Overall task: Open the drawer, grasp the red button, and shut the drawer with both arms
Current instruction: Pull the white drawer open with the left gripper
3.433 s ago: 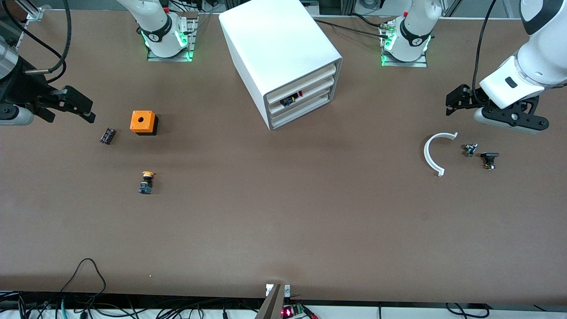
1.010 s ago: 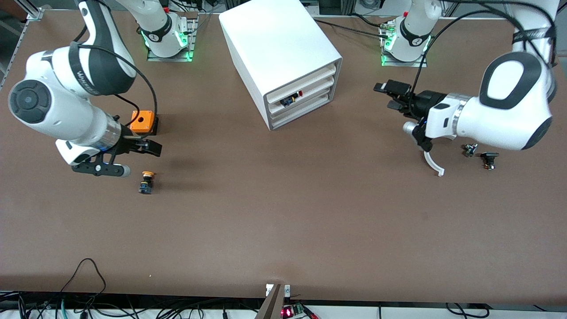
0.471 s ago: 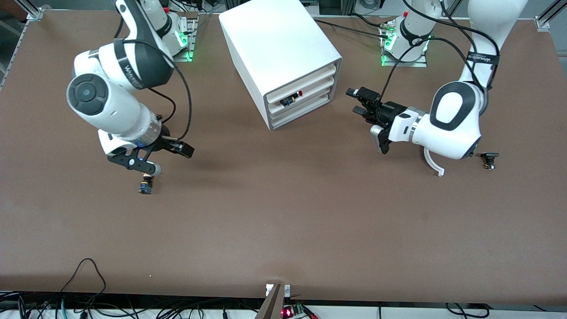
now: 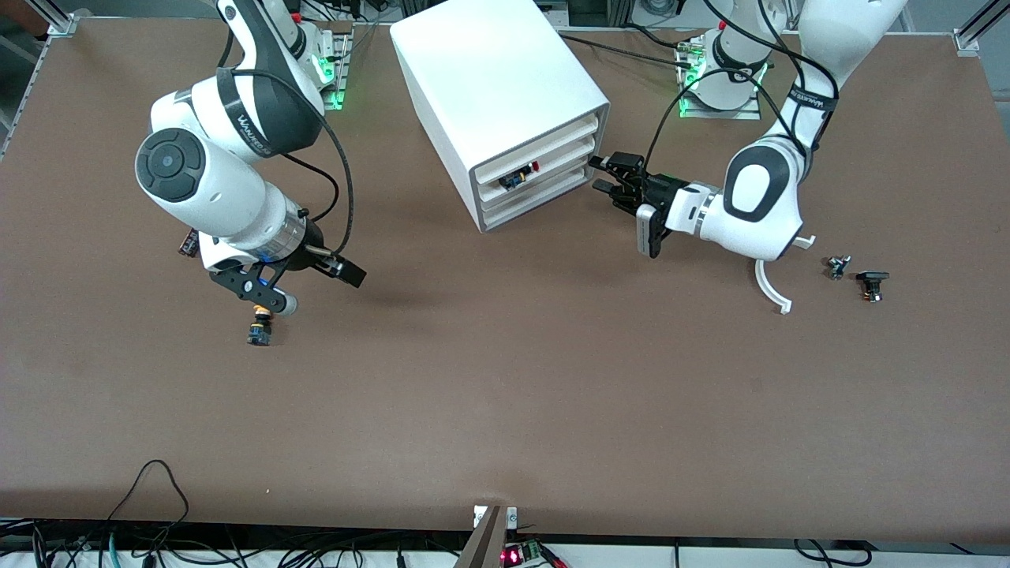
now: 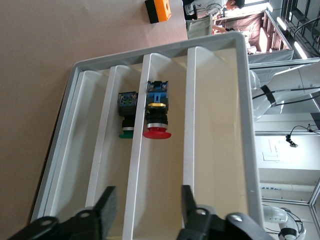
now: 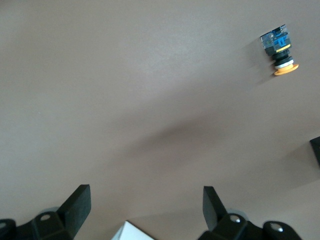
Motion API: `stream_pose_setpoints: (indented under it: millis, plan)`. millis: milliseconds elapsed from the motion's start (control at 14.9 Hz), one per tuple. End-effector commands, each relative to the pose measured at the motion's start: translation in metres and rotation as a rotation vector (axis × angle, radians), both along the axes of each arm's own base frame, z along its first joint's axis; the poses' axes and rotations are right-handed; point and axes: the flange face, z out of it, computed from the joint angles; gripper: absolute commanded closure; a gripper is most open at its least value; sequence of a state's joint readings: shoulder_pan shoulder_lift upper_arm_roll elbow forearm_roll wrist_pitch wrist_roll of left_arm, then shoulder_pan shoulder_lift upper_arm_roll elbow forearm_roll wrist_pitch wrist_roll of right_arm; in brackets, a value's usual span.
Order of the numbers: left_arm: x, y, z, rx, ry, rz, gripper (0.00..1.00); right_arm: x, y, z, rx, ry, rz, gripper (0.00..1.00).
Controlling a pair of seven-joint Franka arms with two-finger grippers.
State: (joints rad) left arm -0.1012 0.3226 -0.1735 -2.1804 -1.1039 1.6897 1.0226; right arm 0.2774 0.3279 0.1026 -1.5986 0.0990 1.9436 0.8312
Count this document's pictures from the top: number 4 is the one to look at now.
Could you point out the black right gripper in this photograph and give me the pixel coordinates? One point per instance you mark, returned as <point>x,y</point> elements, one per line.
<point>312,241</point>

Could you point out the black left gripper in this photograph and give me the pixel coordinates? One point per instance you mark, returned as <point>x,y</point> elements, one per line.
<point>654,192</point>

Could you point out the red push button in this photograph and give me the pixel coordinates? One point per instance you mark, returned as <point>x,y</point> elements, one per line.
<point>517,177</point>

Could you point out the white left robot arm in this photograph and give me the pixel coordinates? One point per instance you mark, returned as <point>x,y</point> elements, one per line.
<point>757,221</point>

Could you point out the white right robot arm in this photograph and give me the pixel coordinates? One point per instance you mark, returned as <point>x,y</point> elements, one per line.
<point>205,181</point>

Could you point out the yellow push button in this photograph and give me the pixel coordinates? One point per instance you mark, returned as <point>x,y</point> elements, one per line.
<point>259,331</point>

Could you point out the small black electrical component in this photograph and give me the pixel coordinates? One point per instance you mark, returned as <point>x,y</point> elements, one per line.
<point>188,244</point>

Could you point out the white curved plastic arc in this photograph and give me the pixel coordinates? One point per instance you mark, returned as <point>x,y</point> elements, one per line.
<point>784,306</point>

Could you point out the circuit board with red light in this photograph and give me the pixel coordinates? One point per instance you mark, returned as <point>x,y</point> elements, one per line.
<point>521,554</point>

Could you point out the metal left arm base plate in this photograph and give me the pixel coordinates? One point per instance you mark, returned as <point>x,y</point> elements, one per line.
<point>722,114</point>

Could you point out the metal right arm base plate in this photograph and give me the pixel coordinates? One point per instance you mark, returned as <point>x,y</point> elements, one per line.
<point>342,79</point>

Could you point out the small grey switch component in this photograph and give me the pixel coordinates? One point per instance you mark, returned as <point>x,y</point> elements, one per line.
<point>838,267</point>

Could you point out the black switch component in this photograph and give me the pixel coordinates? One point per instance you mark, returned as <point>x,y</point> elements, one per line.
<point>872,278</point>

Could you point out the white mounting bracket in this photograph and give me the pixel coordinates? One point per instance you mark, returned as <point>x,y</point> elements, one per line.
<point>512,517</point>

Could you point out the grey angled post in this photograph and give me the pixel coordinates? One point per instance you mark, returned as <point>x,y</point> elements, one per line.
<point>483,544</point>

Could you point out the aluminium frame profile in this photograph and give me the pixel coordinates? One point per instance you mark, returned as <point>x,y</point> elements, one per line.
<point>974,33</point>
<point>61,25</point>

